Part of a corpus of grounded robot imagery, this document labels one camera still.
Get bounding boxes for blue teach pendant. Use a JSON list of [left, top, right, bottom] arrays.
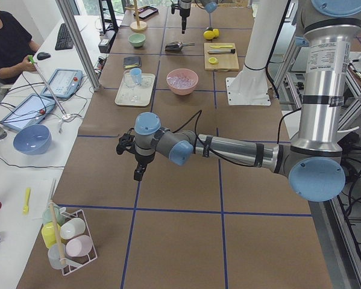
[[48, 69, 83, 100], [0, 94, 56, 132]]

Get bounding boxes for pink bowl of ice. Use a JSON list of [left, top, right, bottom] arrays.
[[166, 68, 199, 96]]

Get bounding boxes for blue bowl on desk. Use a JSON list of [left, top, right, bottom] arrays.
[[13, 124, 52, 155]]

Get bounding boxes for green cup in rack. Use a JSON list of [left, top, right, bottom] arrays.
[[42, 205, 64, 225]]

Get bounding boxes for yellow lemon left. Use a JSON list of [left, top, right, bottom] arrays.
[[212, 28, 219, 38]]

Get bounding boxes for blue teach pendant far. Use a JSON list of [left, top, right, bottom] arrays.
[[48, 69, 83, 100]]

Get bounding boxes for steel ice scoop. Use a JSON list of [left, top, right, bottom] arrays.
[[165, 42, 195, 52]]

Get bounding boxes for yellow plastic knife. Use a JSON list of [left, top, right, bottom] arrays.
[[210, 45, 233, 49]]

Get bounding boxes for white cup in rack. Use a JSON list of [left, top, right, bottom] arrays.
[[60, 217, 86, 240]]

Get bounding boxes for yellow lemon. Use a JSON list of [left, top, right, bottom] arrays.
[[203, 30, 215, 40], [212, 28, 219, 38]]

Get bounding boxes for dark tray with glasses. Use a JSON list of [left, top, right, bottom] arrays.
[[137, 5, 159, 20]]

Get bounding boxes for wooden mug tree stand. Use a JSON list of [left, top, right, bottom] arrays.
[[130, 0, 148, 32]]

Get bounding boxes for yellow small cup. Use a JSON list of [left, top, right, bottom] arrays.
[[208, 57, 219, 65]]

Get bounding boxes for clear cup in rack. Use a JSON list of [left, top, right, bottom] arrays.
[[48, 243, 63, 270]]

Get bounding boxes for long metal rod tool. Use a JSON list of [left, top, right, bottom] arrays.
[[27, 55, 72, 122]]

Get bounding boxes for yellow cup in rack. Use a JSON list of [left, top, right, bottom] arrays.
[[41, 222, 57, 249]]

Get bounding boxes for aluminium frame post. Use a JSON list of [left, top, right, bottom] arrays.
[[56, 0, 101, 92]]

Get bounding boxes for white dish rack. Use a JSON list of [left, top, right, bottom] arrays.
[[41, 179, 98, 277]]

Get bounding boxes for black keyboard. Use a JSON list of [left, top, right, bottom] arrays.
[[55, 23, 74, 51]]

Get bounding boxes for grey folded cloth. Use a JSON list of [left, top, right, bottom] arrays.
[[123, 56, 142, 69]]

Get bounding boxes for green ceramic bowl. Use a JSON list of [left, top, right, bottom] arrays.
[[128, 33, 146, 48]]

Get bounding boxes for seated person black shirt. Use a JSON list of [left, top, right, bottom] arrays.
[[0, 10, 40, 84]]

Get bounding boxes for cream serving tray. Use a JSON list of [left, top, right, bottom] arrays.
[[115, 73, 155, 107]]

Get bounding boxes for black computer mouse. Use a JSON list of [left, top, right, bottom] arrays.
[[37, 52, 51, 61]]

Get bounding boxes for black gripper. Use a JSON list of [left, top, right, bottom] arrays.
[[171, 0, 192, 34], [116, 128, 155, 181]]

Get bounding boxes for blue teach pendant near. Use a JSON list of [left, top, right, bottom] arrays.
[[0, 94, 56, 132]]

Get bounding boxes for wooden cutting board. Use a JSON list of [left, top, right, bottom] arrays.
[[204, 43, 239, 71]]

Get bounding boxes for yellow lemon upper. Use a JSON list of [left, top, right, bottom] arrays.
[[203, 30, 215, 40]]

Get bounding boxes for yellow marker pen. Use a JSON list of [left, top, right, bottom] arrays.
[[22, 187, 31, 214]]

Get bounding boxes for light blue cup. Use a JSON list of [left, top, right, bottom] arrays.
[[130, 67, 142, 85]]

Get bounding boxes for pink cup in rack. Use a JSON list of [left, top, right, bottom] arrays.
[[66, 235, 93, 257]]

